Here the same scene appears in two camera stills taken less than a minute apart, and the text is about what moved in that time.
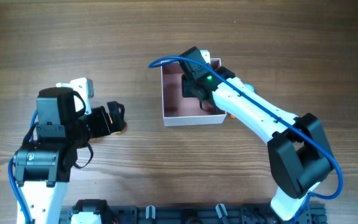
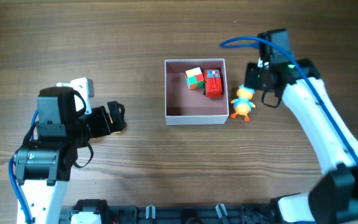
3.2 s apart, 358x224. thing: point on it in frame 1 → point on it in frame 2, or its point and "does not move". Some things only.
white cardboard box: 181,111 does not move
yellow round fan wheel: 123,130 does not move
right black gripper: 190,90 → 252,76
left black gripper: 104,121 does not move
